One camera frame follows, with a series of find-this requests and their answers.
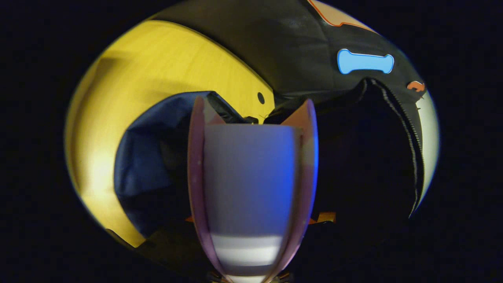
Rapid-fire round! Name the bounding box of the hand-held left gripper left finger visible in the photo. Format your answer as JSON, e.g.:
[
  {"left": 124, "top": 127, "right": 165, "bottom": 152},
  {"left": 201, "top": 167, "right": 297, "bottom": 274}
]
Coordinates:
[{"left": 106, "top": 215, "right": 212, "bottom": 276}]

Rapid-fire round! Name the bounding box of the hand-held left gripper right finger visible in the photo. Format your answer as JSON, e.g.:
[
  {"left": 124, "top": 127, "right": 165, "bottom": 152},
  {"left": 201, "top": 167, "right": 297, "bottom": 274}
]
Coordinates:
[{"left": 291, "top": 211, "right": 376, "bottom": 276}]

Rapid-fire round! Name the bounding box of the blue schoolbag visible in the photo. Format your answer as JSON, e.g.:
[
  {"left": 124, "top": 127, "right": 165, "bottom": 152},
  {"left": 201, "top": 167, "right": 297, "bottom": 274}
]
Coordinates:
[{"left": 114, "top": 78, "right": 426, "bottom": 246}]

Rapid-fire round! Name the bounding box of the pink book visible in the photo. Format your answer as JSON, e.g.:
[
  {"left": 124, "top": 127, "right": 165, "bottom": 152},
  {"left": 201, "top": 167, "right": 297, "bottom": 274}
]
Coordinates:
[{"left": 187, "top": 96, "right": 319, "bottom": 283}]

